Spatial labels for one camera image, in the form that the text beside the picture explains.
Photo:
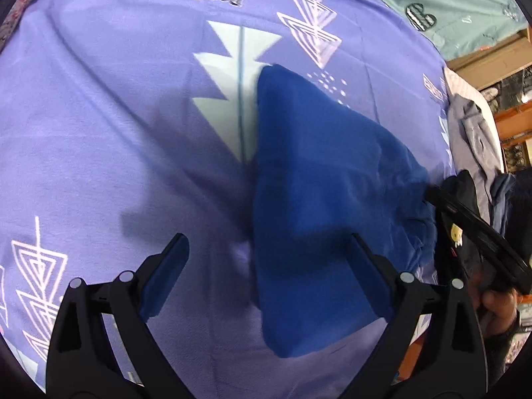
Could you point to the person's right hand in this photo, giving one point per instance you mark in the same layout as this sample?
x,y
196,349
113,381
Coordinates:
x,y
496,305

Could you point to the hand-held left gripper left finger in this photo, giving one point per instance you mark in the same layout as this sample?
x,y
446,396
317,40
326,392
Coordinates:
x,y
162,286

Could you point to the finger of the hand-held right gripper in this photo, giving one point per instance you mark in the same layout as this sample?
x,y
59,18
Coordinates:
x,y
478,232

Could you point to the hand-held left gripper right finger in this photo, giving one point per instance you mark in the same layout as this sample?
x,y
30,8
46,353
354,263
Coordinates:
x,y
374,280

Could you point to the blue pants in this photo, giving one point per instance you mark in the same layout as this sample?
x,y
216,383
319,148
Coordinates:
x,y
324,183

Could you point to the black cloth with yellow print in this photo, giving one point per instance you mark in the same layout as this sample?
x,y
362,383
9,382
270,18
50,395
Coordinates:
x,y
461,216

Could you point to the wooden furniture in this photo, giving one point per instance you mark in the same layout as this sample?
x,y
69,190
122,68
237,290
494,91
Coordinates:
x,y
505,91

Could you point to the red floral blanket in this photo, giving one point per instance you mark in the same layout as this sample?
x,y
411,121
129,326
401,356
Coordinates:
x,y
18,12

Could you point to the green printed cloth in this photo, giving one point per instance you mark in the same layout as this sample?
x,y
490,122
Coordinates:
x,y
457,4

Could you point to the purple printed bedsheet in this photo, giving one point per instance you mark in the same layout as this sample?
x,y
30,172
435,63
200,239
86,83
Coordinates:
x,y
124,133

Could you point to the grey cloth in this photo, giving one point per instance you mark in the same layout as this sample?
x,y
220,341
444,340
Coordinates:
x,y
474,133

